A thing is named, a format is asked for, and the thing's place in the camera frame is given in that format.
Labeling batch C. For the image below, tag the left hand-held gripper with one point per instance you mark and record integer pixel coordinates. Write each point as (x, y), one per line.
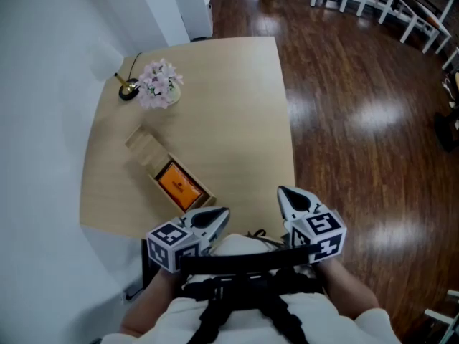
(172, 246)

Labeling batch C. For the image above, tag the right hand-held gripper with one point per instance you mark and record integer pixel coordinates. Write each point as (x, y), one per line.
(322, 231)

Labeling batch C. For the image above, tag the wooden box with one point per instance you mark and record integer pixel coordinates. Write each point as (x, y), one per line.
(204, 203)

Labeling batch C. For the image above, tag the orange box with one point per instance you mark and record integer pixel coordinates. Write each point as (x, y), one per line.
(179, 185)

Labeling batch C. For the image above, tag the person's left forearm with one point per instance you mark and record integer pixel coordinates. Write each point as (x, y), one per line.
(150, 299)

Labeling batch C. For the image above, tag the person's right forearm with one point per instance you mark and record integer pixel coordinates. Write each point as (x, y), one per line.
(344, 289)

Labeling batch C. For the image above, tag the black chest harness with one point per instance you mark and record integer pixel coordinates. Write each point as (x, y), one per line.
(251, 262)

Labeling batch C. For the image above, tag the wooden sliding box lid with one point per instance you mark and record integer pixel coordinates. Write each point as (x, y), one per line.
(147, 149)

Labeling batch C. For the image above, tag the person's white shirt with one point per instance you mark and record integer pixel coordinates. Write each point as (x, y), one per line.
(179, 321)

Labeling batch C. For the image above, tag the pink flowers in white pot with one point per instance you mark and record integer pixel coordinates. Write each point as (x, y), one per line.
(157, 84)

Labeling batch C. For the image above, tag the white shade table lamp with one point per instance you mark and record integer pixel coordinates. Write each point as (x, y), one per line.
(129, 90)

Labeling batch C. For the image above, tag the black object on floor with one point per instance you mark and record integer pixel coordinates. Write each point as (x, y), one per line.
(446, 134)

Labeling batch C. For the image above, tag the white shelving rack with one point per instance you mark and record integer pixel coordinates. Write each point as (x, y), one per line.
(409, 30)

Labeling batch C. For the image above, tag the white cabinet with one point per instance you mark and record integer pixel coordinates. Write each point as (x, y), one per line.
(193, 9)

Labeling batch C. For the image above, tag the black wall plug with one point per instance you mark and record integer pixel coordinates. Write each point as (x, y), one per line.
(132, 295)

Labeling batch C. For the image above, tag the white frame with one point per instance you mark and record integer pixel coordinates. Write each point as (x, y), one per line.
(443, 319)

